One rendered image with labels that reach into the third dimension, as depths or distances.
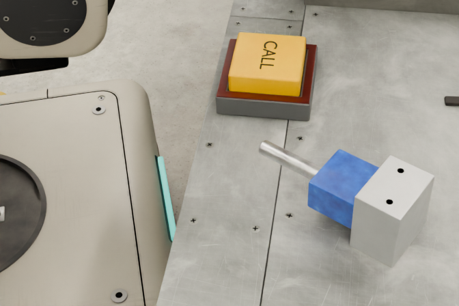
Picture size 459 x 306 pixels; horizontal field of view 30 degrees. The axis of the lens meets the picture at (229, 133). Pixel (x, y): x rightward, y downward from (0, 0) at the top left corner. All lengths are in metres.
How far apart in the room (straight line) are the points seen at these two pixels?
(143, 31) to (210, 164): 1.48
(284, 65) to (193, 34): 1.41
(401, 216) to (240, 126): 0.19
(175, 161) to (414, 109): 1.11
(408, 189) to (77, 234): 0.81
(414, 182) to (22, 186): 0.93
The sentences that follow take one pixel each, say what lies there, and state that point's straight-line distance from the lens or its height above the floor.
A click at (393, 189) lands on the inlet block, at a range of 0.60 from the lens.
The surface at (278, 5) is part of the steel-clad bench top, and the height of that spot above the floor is 0.80.
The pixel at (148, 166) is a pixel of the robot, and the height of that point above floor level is 0.27.
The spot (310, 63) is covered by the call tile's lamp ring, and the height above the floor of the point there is 0.82.
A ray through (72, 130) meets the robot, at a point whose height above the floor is 0.28.
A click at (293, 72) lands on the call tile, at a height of 0.84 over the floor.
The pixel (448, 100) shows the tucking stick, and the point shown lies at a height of 0.80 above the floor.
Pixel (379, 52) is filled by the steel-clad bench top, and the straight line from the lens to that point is 0.80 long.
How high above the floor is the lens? 1.30
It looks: 44 degrees down
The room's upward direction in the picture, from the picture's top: 2 degrees counter-clockwise
